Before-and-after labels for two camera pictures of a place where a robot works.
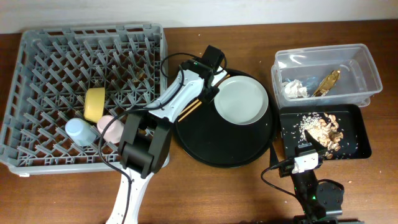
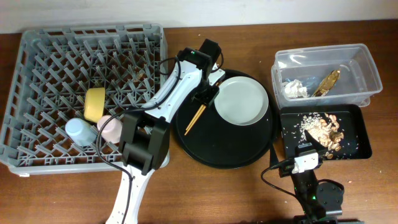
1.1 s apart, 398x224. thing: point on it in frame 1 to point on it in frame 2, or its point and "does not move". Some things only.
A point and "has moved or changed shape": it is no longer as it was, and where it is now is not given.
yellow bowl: [94, 103] does not move
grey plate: [241, 99] does not move
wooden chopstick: [193, 109] to [196, 120]
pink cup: [114, 132] does not move
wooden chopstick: [198, 99] has moved or changed shape
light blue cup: [80, 132] does not move
